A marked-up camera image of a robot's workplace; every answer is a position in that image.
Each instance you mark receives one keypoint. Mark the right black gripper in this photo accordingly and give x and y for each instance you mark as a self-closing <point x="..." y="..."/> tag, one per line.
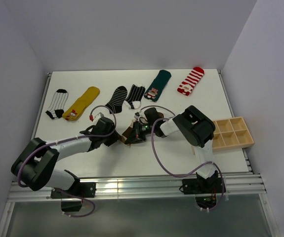
<point x="138" y="137"/>

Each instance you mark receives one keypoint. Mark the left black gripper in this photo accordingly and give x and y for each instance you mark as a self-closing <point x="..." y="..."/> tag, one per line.
<point x="115" y="136"/>

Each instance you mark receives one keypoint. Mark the cream and brown sock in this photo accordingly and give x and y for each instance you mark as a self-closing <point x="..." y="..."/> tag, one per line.
<point x="145" y="120"/>

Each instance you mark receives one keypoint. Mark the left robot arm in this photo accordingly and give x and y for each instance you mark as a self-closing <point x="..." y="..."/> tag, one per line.
<point x="35" y="167"/>

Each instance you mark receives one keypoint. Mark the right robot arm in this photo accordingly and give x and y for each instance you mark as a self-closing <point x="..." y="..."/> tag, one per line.
<point x="196" y="128"/>

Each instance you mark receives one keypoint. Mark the black horizontal-striped ankle sock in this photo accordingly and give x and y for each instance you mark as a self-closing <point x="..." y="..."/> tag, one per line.
<point x="116" y="102"/>

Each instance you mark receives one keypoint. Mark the mustard yellow sock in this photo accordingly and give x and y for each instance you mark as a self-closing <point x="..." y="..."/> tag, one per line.
<point x="80" y="105"/>

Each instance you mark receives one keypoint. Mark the black vertical-striped ankle sock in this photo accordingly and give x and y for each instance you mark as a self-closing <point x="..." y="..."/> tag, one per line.
<point x="133" y="100"/>

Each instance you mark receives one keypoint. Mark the dark green reindeer sock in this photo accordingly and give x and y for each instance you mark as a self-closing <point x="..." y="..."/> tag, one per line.
<point x="157" y="86"/>

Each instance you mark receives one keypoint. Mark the white black vertical-striped sock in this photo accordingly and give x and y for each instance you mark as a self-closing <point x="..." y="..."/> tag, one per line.
<point x="56" y="107"/>

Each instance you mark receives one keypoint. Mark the red white striped santa sock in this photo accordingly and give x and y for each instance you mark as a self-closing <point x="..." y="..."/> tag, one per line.
<point x="187" y="86"/>

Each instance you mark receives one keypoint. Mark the wooden compartment tray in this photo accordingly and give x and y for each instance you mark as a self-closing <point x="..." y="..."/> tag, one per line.
<point x="231" y="133"/>

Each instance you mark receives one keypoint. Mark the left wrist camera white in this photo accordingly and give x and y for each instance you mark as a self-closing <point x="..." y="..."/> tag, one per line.
<point x="96" y="118"/>

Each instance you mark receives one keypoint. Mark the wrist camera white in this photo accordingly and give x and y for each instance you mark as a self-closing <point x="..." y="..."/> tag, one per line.
<point x="96" y="118"/>
<point x="138" y="115"/>

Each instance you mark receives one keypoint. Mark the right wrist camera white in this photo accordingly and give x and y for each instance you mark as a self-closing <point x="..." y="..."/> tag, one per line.
<point x="138" y="115"/>

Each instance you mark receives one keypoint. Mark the aluminium table frame rail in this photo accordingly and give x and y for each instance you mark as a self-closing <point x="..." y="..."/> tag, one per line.
<point x="142" y="187"/>

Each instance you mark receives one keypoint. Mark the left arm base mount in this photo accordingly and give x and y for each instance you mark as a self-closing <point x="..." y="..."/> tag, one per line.
<point x="76" y="198"/>

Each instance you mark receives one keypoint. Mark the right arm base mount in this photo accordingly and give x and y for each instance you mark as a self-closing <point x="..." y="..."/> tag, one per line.
<point x="204" y="190"/>

